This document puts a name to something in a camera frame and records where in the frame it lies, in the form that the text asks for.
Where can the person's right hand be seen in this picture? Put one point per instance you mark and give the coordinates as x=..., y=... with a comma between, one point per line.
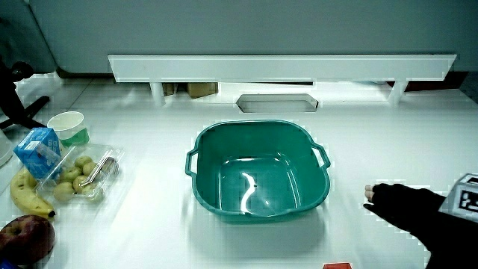
x=403, y=205

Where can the red block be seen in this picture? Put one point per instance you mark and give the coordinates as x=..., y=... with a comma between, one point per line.
x=337, y=266

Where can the person's right forearm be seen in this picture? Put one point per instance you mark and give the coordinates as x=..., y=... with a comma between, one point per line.
x=455, y=246

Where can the green plastic basin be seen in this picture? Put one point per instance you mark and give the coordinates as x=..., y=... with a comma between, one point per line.
x=257, y=179

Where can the white desk shelf riser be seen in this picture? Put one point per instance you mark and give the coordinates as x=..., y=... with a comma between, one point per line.
x=280, y=68

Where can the brown cardboard box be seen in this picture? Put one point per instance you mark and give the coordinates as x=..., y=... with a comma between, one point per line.
x=202, y=89

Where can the clear plastic fruit box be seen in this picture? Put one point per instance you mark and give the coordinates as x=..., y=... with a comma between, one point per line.
x=106, y=157

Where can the bunch of green fruits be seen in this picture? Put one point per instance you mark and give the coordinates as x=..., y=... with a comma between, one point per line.
x=71, y=174

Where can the white and green paper cup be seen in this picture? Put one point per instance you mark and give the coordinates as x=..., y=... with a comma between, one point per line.
x=69, y=127

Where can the blue milk carton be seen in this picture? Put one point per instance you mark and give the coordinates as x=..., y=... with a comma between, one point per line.
x=37, y=151

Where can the red apple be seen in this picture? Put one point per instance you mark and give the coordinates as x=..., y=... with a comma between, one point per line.
x=26, y=239

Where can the yellow banana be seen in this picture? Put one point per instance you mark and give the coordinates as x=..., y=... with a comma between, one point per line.
x=24, y=194

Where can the black tripod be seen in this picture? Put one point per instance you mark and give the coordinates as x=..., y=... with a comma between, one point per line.
x=15, y=101

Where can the white bowl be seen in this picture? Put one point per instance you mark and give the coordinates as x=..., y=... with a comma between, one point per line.
x=4, y=149

